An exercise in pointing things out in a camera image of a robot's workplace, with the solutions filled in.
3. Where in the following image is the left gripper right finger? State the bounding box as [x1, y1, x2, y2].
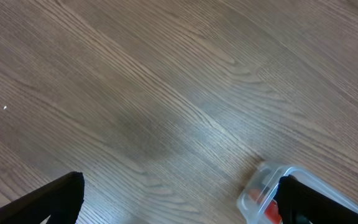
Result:
[275, 176, 358, 224]

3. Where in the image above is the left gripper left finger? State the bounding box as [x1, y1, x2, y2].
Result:
[0, 172, 85, 223]

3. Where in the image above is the orange tube white cap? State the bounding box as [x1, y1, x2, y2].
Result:
[249, 189, 282, 224]

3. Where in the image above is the clear plastic container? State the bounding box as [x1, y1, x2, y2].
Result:
[237, 161, 358, 224]

